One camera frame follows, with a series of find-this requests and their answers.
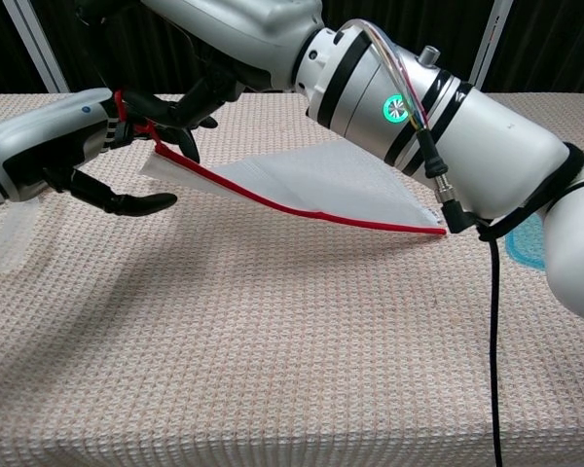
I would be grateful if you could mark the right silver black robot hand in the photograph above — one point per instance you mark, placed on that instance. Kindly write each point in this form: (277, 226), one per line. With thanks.
(243, 34)

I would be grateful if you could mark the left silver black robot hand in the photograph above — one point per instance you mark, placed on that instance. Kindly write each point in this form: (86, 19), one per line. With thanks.
(44, 136)

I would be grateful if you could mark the clear mesh zipper bag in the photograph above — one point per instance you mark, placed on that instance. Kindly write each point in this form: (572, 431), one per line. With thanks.
(321, 185)

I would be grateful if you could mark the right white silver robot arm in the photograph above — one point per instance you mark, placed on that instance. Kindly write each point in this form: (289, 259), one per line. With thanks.
(491, 146)

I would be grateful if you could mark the clear plastic container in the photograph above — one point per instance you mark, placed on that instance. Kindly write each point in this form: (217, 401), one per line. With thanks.
(5, 233)

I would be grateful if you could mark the beige waffle tablecloth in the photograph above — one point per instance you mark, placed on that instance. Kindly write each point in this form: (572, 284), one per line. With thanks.
(272, 340)

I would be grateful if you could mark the black pleated curtain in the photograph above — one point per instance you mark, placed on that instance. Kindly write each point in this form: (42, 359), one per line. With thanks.
(555, 44)

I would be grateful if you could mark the slanted aluminium frame post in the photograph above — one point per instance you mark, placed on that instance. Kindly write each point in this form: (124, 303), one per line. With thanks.
(36, 44)
(491, 44)

